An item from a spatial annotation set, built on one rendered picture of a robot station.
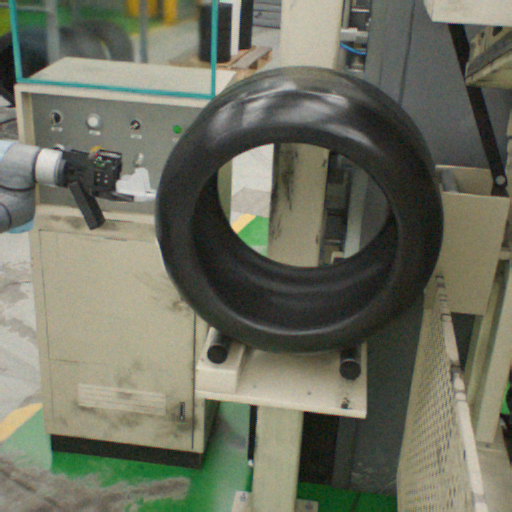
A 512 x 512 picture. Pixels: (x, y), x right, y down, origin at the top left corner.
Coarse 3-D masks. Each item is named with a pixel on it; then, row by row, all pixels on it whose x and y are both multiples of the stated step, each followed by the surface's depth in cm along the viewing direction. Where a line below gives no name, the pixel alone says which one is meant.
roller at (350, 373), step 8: (360, 344) 166; (344, 352) 162; (352, 352) 161; (360, 352) 164; (344, 360) 159; (352, 360) 159; (360, 360) 161; (344, 368) 159; (352, 368) 158; (360, 368) 159; (344, 376) 159; (352, 376) 159
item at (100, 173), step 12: (72, 156) 158; (84, 156) 157; (108, 156) 159; (120, 156) 160; (60, 168) 158; (72, 168) 159; (84, 168) 159; (96, 168) 157; (108, 168) 156; (120, 168) 162; (60, 180) 158; (72, 180) 160; (84, 180) 160; (96, 180) 158; (108, 180) 158; (96, 192) 160
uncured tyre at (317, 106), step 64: (192, 128) 146; (256, 128) 139; (320, 128) 138; (384, 128) 139; (192, 192) 146; (384, 192) 141; (192, 256) 152; (256, 256) 181; (384, 256) 176; (256, 320) 158; (320, 320) 173; (384, 320) 153
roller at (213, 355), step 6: (216, 330) 167; (216, 336) 165; (222, 336) 164; (210, 342) 164; (216, 342) 162; (222, 342) 162; (228, 342) 164; (210, 348) 161; (216, 348) 161; (222, 348) 161; (228, 348) 163; (210, 354) 162; (216, 354) 161; (222, 354) 161; (210, 360) 162; (216, 360) 162; (222, 360) 162
